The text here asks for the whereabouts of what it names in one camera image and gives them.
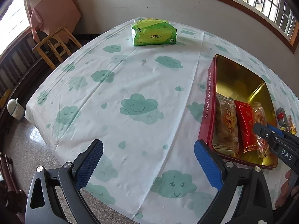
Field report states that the pink red snack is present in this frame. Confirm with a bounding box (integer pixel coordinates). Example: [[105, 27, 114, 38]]
[[276, 107, 287, 127]]

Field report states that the person's right hand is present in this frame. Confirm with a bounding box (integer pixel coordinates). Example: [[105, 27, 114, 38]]
[[275, 170, 298, 208]]

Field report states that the red gold toffee tin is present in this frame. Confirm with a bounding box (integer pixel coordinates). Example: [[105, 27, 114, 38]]
[[197, 54, 279, 170]]

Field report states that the side window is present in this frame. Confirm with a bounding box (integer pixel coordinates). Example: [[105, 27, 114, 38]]
[[0, 0, 29, 54]]

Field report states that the red snack packet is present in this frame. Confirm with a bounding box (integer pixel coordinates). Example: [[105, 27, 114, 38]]
[[234, 100, 256, 153]]

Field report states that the green tissue pack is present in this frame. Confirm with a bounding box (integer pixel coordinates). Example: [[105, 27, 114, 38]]
[[131, 18, 177, 46]]

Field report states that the wooden stool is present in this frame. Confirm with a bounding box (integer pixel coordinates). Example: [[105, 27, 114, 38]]
[[31, 25, 82, 71]]

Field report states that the dark wooden bench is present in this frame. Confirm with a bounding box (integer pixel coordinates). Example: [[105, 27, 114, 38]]
[[1, 29, 48, 133]]

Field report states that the orange snack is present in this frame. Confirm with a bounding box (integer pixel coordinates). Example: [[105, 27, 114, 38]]
[[284, 115, 297, 135]]

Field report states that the cloud-print white tablecloth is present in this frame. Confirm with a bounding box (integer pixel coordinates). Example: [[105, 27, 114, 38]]
[[25, 21, 298, 223]]

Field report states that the brown fried snack packet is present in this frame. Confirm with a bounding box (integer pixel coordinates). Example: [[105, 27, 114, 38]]
[[213, 93, 239, 155]]

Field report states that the small white trash bin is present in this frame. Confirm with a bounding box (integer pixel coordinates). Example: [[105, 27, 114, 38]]
[[7, 98, 25, 121]]

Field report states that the clear fried twist snack packet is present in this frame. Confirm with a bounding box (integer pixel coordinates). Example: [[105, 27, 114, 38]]
[[251, 102, 270, 159]]

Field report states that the pink cloth on furniture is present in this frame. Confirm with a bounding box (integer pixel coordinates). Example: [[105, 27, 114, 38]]
[[30, 0, 81, 43]]

